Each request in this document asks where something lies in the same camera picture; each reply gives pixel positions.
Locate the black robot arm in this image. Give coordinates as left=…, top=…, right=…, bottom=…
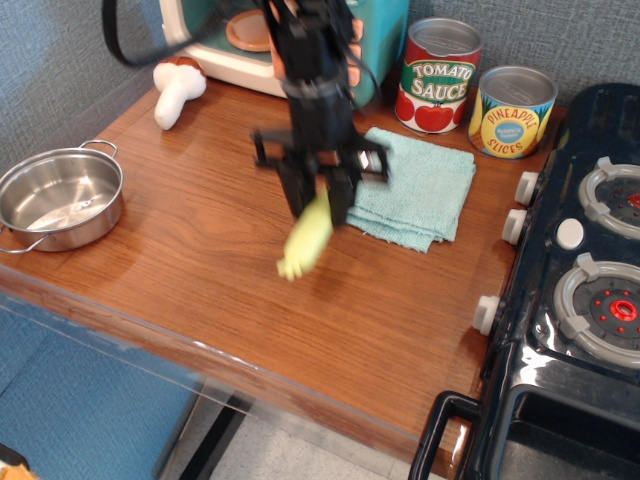
left=252, top=1, right=389, bottom=226

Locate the black braided cable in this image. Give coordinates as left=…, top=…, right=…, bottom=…
left=102, top=0, right=381, bottom=109

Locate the tomato sauce can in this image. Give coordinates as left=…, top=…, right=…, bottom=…
left=395, top=17, right=483, bottom=134

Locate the white plush mushroom toy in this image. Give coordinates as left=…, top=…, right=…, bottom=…
left=153, top=56, right=207, bottom=130

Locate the pineapple slices can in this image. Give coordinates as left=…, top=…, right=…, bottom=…
left=468, top=65, right=558, bottom=159

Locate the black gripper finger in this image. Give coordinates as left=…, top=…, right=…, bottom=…
left=277, top=164, right=316, bottom=218
left=327, top=169, right=361, bottom=226

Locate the stainless steel pot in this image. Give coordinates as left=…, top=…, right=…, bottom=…
left=1, top=139, right=124, bottom=255

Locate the spoon with yellow-green handle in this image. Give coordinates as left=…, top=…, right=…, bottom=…
left=276, top=187, right=334, bottom=281

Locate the orange plush toy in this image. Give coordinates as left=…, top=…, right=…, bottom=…
left=0, top=464, right=39, bottom=480

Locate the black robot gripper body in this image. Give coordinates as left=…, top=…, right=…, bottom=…
left=251, top=82, right=389, bottom=183

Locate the toy microwave teal and cream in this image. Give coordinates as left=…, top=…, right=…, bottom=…
left=159, top=0, right=409, bottom=106

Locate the black toy stove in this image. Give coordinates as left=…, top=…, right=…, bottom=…
left=410, top=83, right=639, bottom=479

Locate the light blue folded cloth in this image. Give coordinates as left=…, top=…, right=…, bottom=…
left=347, top=128, right=476, bottom=253

